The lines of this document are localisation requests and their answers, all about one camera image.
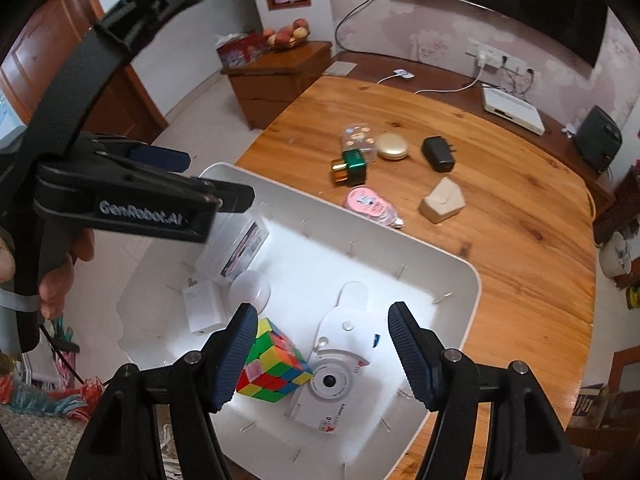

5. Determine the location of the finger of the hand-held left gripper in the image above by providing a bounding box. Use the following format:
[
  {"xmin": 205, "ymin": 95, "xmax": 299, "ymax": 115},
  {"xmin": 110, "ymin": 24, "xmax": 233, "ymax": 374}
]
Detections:
[
  {"xmin": 214, "ymin": 182, "xmax": 256, "ymax": 213},
  {"xmin": 92, "ymin": 139, "xmax": 191, "ymax": 173}
]

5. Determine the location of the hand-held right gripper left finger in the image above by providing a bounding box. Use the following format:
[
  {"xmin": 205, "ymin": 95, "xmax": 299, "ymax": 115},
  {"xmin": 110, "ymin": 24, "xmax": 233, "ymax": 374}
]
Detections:
[{"xmin": 65, "ymin": 302, "xmax": 259, "ymax": 480}]

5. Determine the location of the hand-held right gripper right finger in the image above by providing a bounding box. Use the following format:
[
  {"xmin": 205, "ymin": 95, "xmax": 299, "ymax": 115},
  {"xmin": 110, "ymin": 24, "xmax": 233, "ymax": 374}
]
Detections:
[{"xmin": 387, "ymin": 301, "xmax": 583, "ymax": 480}]

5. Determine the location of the colourful puzzle cube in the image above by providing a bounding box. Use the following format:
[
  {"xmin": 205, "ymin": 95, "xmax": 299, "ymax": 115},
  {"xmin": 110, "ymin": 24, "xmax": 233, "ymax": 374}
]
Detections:
[{"xmin": 235, "ymin": 317, "xmax": 313, "ymax": 403}]

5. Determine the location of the clear plastic box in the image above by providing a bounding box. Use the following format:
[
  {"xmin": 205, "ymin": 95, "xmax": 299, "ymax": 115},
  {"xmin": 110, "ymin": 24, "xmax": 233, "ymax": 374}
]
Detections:
[{"xmin": 195, "ymin": 210, "xmax": 271, "ymax": 281}]

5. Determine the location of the white charger plug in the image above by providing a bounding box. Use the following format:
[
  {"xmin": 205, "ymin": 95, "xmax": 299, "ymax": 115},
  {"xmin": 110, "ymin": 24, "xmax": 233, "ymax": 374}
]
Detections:
[{"xmin": 181, "ymin": 280, "xmax": 228, "ymax": 336}]

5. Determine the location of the white oval earbud case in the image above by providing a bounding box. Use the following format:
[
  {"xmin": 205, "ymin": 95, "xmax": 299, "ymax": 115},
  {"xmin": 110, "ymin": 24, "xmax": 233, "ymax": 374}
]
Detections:
[{"xmin": 229, "ymin": 270, "xmax": 272, "ymax": 318}]

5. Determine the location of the white clip-shaped device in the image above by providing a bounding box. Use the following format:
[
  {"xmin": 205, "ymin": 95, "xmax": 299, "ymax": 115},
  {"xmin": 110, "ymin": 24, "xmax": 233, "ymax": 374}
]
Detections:
[{"xmin": 312, "ymin": 282, "xmax": 383, "ymax": 361}]

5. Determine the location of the white compact camera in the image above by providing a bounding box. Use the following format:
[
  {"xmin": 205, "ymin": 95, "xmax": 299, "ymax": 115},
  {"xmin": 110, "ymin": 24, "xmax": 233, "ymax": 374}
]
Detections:
[{"xmin": 285, "ymin": 350, "xmax": 373, "ymax": 433}]

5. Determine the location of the white plastic tray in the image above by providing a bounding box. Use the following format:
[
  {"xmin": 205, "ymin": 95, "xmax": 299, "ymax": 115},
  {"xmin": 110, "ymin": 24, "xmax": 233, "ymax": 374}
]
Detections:
[{"xmin": 115, "ymin": 161, "xmax": 482, "ymax": 480}]

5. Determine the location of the green and gold box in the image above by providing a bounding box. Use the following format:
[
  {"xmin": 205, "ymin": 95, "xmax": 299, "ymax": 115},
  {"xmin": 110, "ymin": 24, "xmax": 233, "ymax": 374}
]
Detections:
[{"xmin": 330, "ymin": 149, "xmax": 370, "ymax": 187}]

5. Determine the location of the pink correction tape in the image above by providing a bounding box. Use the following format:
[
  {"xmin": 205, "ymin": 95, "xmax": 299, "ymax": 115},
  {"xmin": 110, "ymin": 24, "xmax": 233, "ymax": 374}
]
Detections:
[{"xmin": 344, "ymin": 186, "xmax": 403, "ymax": 231}]

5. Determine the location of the transparent case with stickers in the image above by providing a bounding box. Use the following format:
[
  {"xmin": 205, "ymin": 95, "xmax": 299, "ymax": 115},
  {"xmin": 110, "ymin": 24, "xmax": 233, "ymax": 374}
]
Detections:
[{"xmin": 341, "ymin": 122, "xmax": 378, "ymax": 163}]

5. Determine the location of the beige house-shaped box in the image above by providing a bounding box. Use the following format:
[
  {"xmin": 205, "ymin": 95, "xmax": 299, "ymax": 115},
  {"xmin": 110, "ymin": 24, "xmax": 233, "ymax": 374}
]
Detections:
[{"xmin": 419, "ymin": 176, "xmax": 466, "ymax": 223}]

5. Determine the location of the gold round compact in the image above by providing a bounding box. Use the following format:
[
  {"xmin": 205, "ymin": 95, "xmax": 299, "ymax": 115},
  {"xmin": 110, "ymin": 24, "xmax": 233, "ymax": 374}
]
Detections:
[{"xmin": 376, "ymin": 131, "xmax": 411, "ymax": 162}]

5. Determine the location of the black charger plug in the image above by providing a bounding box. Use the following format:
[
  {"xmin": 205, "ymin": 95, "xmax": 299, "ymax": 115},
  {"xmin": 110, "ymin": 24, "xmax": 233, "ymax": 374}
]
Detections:
[{"xmin": 421, "ymin": 136, "xmax": 457, "ymax": 173}]

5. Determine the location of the person's left hand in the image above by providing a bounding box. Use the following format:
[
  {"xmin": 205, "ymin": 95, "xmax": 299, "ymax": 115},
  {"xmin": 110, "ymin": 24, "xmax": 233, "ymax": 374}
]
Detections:
[{"xmin": 37, "ymin": 230, "xmax": 96, "ymax": 321}]

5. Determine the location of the wooden drawer cabinet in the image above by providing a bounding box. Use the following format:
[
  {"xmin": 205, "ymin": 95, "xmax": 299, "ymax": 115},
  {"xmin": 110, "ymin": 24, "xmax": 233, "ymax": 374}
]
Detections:
[{"xmin": 221, "ymin": 41, "xmax": 333, "ymax": 131}]

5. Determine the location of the red tissue box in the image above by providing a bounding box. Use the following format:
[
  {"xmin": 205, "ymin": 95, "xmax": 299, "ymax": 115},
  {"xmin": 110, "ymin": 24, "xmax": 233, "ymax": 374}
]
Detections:
[{"xmin": 216, "ymin": 32, "xmax": 268, "ymax": 68}]

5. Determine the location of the brown wooden door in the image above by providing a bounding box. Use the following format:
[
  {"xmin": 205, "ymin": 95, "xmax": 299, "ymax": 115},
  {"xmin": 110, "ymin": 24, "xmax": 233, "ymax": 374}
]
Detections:
[{"xmin": 0, "ymin": 0, "xmax": 168, "ymax": 151}]

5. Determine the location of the bowl of fruit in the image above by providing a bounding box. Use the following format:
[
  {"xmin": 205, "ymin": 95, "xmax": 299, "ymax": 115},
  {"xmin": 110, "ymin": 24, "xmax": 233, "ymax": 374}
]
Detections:
[{"xmin": 262, "ymin": 18, "xmax": 311, "ymax": 52}]

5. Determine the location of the white bucket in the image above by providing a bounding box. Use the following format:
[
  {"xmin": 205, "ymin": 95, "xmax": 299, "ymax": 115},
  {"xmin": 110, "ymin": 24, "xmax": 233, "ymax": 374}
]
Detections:
[{"xmin": 599, "ymin": 232, "xmax": 633, "ymax": 288}]

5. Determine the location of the white set-top box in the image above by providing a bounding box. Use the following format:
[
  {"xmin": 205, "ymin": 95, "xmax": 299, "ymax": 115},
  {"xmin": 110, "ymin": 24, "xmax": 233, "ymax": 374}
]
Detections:
[{"xmin": 481, "ymin": 87, "xmax": 546, "ymax": 137}]

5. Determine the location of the dark green air fryer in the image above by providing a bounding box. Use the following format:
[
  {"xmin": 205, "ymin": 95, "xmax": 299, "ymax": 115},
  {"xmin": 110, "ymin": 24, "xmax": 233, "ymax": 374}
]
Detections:
[{"xmin": 572, "ymin": 105, "xmax": 623, "ymax": 173}]

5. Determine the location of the black television cable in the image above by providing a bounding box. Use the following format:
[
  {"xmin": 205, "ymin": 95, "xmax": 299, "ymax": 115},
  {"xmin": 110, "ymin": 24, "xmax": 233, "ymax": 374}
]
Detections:
[{"xmin": 334, "ymin": 0, "xmax": 393, "ymax": 53}]

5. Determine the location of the white charging cable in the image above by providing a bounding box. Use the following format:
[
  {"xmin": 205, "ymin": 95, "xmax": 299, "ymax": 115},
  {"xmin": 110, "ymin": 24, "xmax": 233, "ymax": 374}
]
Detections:
[{"xmin": 377, "ymin": 57, "xmax": 488, "ymax": 96}]

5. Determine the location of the white wall socket strip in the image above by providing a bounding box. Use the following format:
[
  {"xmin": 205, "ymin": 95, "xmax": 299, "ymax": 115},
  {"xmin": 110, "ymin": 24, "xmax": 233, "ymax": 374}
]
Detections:
[{"xmin": 465, "ymin": 39, "xmax": 528, "ymax": 73}]

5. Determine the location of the black wall television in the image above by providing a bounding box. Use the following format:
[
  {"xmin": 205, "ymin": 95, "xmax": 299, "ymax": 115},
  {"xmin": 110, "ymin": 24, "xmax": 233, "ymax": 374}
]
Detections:
[{"xmin": 390, "ymin": 0, "xmax": 608, "ymax": 68}]

